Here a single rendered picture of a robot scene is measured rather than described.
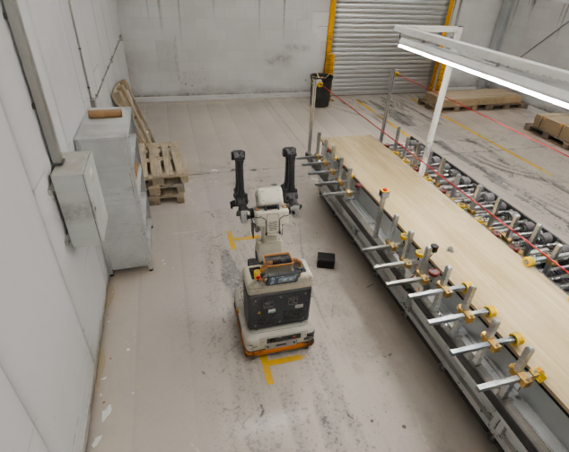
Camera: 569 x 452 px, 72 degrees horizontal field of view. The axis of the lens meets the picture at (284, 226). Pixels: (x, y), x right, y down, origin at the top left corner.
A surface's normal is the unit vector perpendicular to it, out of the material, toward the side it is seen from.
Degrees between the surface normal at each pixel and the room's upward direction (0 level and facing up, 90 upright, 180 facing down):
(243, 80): 90
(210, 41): 90
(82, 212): 90
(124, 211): 90
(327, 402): 0
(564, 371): 0
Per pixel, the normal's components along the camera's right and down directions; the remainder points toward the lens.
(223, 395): 0.04, -0.83
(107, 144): 0.26, 0.55
